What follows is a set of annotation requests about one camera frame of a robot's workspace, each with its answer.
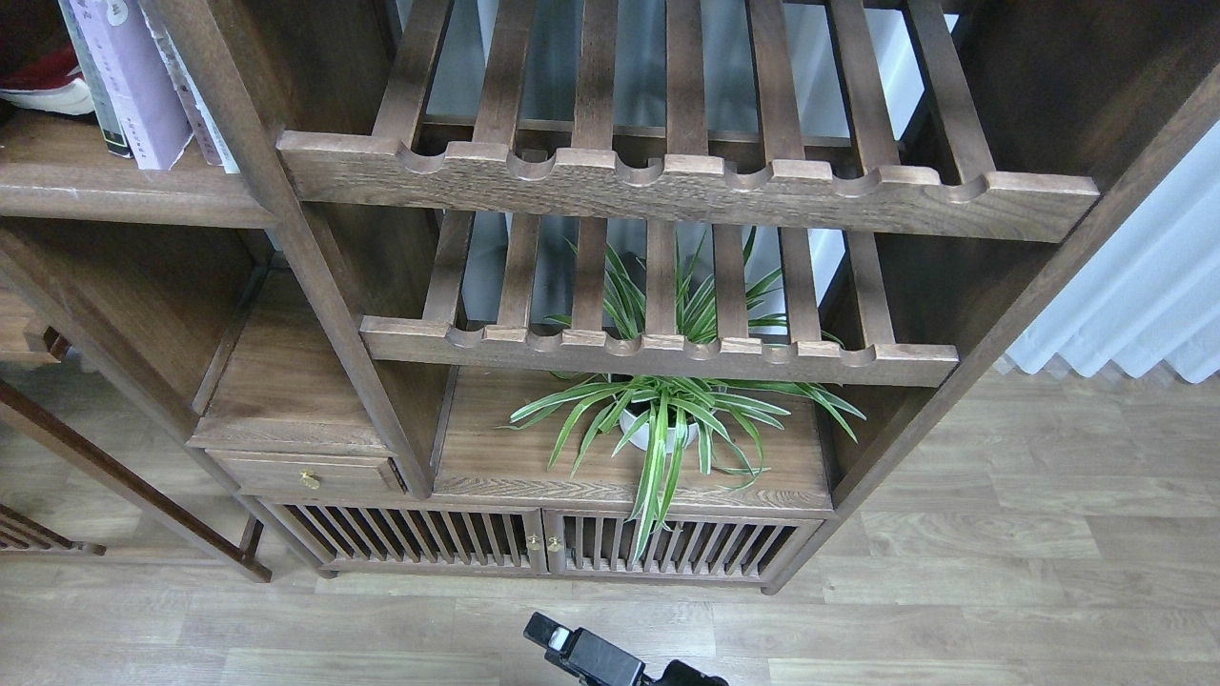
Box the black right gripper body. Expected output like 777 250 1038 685
638 659 728 686

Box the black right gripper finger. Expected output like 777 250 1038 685
523 612 649 685

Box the white and lilac book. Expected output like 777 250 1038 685
70 1 192 171

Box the yellow and black thick book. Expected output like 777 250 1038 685
59 0 133 159

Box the red paperback book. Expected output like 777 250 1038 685
1 1 94 116

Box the white plant pot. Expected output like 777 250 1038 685
620 400 700 454

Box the green spider plant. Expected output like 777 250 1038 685
508 248 863 559

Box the dark wooden bookshelf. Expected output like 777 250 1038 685
2 1 1218 594

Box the white curtain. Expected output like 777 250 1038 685
1007 127 1219 383

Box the standing book with pink spine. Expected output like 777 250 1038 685
140 1 240 175

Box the dark wooden side furniture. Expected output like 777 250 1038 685
2 287 248 586

